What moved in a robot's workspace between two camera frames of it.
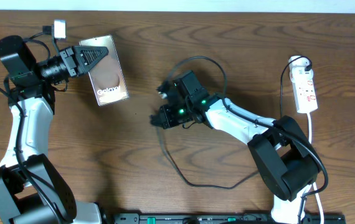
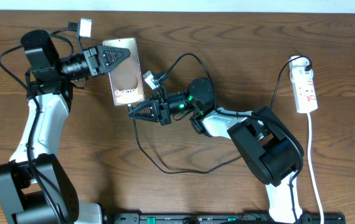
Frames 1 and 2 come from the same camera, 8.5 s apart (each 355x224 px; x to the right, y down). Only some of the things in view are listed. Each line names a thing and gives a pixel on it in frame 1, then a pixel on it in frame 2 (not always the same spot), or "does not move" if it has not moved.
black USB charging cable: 244,179 → 226,162
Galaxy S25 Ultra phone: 107,76 → 126,79
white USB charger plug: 297,67 does not move
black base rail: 223,218 does not move
